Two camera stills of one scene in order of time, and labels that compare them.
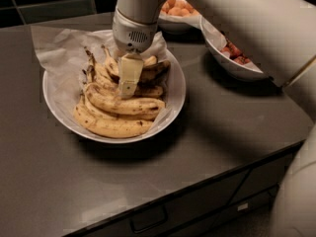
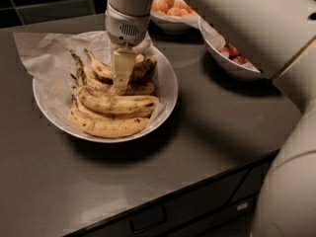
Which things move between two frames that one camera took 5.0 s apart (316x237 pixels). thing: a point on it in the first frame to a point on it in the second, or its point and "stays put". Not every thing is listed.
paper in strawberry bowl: (217, 39) stays put
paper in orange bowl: (192, 20) stays put
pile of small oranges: (177, 7) stays put
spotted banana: (154, 70) to (106, 72)
